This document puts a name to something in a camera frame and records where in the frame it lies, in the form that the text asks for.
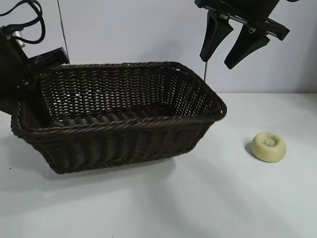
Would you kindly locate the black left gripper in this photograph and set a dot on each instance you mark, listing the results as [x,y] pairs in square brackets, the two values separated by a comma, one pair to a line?
[10,74]

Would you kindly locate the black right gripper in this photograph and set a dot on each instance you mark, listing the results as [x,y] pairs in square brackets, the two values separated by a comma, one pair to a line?
[245,10]

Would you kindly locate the pale yellow round pastry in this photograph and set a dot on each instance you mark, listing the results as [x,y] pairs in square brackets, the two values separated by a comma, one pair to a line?
[265,151]

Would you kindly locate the dark brown woven basket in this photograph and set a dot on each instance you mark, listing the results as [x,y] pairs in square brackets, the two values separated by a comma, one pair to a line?
[123,138]

